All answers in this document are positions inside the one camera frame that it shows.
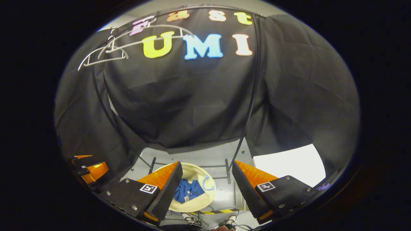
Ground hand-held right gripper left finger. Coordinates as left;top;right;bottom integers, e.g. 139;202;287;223
100;161;183;225

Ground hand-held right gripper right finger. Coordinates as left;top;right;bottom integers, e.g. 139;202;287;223
232;160;321;225

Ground blue corduroy jacket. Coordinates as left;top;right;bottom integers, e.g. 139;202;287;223
173;179;205;203

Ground beige round laundry hamper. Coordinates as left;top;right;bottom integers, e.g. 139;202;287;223
162;163;216;213

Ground white plastic hanger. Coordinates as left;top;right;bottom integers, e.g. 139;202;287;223
78;38;129;72

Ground yellow black floor tape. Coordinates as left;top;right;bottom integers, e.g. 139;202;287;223
189;209;240;215

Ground white flat board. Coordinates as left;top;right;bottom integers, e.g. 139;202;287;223
252;143;326;188

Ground black backdrop cloth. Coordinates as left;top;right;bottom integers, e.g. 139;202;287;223
55;6;360;193

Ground floor cables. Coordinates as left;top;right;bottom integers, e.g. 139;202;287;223
161;212;254;230

